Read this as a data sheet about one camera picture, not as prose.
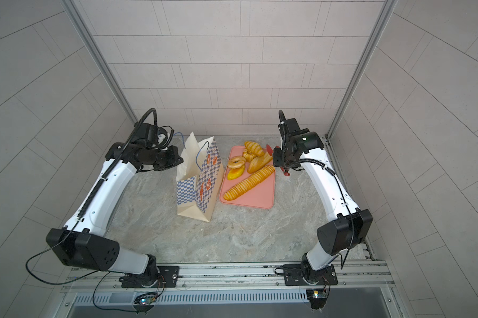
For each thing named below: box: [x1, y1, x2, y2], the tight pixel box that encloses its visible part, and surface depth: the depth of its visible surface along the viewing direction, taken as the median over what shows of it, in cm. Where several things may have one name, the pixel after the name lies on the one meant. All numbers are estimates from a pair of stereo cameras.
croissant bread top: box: [244, 141, 265, 157], surface depth 104 cm
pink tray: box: [219, 145, 277, 210], surface depth 96 cm
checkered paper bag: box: [176, 131, 225, 222], surface depth 84 cm
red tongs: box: [266, 143, 291, 177], surface depth 69 cm
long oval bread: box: [247, 153, 273, 174], surface depth 104 cm
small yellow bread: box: [227, 165, 245, 181], surface depth 99 cm
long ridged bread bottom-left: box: [223, 164, 277, 201], surface depth 96 cm
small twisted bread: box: [242, 148, 254, 163], surface depth 105 cm
